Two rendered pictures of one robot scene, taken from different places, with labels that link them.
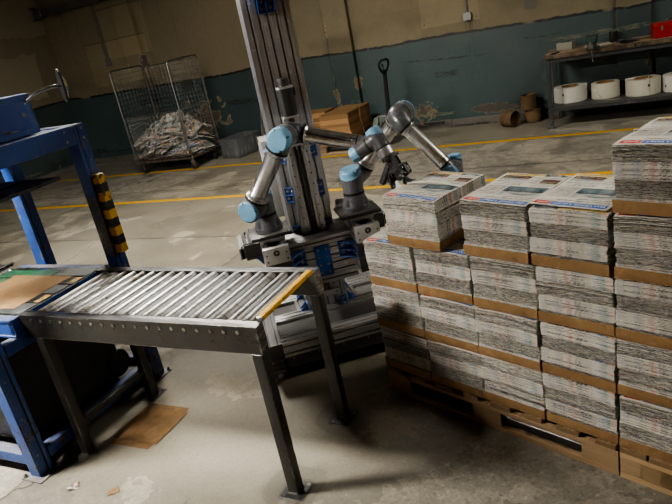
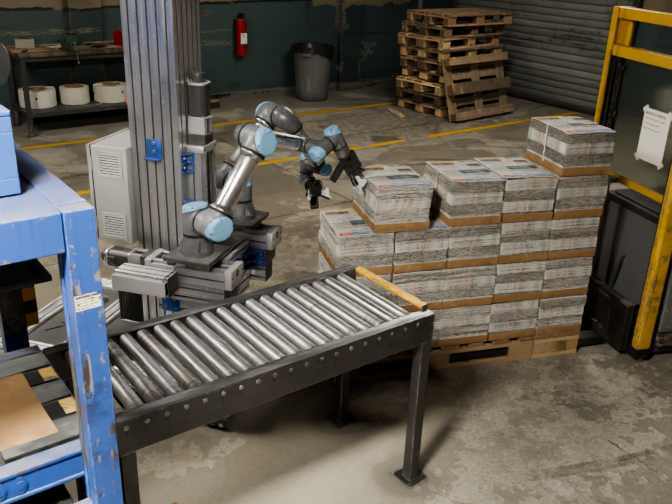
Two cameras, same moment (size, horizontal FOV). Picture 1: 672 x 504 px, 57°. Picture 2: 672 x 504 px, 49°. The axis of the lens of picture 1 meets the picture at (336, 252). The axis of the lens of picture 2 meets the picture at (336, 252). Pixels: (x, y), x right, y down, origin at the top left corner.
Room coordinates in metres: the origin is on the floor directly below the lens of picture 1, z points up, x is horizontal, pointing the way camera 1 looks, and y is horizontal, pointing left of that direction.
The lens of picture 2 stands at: (1.40, 2.86, 2.13)
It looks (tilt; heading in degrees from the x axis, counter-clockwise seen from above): 23 degrees down; 294
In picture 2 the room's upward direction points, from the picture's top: 2 degrees clockwise
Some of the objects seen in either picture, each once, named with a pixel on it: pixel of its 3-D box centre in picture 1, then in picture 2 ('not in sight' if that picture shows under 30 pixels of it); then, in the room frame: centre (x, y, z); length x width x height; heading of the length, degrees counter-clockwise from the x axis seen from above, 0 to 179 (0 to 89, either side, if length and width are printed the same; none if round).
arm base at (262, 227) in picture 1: (267, 220); (196, 241); (3.21, 0.33, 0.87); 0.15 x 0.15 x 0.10
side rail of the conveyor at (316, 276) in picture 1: (200, 279); (218, 316); (2.87, 0.68, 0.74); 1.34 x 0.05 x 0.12; 61
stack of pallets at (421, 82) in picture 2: not in sight; (451, 60); (4.26, -7.23, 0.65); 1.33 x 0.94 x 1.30; 65
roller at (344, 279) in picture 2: (273, 299); (372, 297); (2.37, 0.30, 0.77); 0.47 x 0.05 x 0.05; 151
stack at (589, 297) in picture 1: (501, 326); (429, 286); (2.40, -0.65, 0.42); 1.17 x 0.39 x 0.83; 41
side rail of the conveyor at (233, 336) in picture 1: (131, 330); (288, 374); (2.42, 0.93, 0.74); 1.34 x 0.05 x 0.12; 61
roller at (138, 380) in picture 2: (94, 294); (131, 372); (2.87, 1.21, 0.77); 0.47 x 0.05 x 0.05; 151
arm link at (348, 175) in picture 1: (351, 178); (239, 184); (3.29, -0.16, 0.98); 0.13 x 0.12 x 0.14; 157
